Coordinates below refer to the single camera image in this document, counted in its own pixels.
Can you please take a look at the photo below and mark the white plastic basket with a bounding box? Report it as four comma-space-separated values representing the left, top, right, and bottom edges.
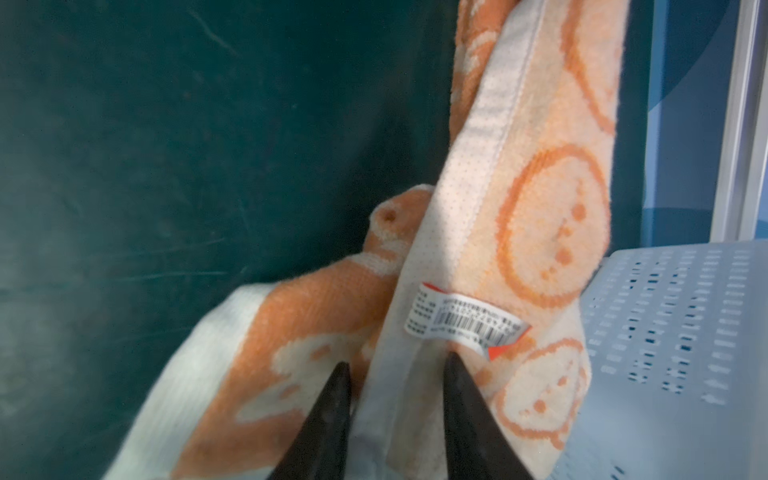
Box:
553, 240, 767, 479

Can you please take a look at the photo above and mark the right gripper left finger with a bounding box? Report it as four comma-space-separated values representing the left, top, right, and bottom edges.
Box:
268, 362, 352, 480

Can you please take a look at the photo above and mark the right aluminium frame post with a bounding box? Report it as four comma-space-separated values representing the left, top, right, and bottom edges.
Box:
709, 0, 767, 243

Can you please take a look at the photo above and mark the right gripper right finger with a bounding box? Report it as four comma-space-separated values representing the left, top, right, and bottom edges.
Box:
443, 352, 533, 480

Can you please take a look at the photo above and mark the orange patterned towel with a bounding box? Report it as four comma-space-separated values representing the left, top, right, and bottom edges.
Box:
106, 1, 630, 479

